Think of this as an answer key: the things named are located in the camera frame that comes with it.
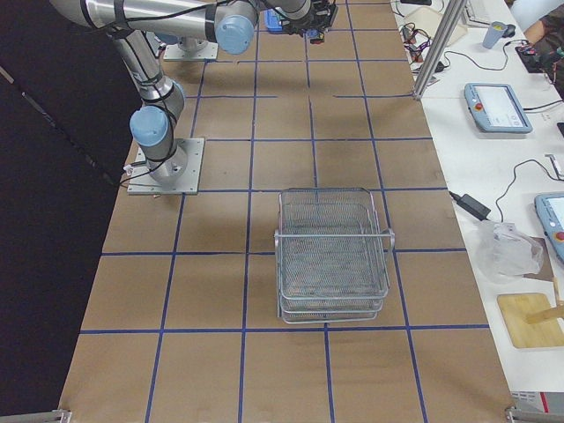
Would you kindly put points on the teach pendant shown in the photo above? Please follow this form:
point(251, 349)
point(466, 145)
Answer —
point(496, 109)
point(549, 209)

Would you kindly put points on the wooden board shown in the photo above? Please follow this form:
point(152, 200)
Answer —
point(531, 321)

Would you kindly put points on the blue grey cup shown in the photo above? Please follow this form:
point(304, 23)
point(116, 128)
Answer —
point(494, 33)

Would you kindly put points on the beige box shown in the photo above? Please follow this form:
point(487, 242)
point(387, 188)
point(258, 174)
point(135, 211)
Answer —
point(428, 20)

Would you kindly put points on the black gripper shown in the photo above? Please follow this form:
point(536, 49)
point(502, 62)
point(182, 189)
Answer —
point(304, 23)

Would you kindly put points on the clear plastic bag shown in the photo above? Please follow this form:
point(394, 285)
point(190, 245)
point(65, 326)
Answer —
point(505, 251)

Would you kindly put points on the black power adapter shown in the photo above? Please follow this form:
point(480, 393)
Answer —
point(474, 207)

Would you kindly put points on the lower teach pendant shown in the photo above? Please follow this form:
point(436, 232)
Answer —
point(549, 209)

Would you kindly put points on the upper teach pendant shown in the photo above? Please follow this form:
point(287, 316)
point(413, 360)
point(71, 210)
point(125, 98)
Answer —
point(496, 109)

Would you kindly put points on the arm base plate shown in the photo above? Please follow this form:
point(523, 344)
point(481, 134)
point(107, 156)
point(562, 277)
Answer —
point(179, 175)
point(174, 54)

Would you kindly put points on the aluminium frame post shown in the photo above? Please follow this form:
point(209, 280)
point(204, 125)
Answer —
point(445, 28)

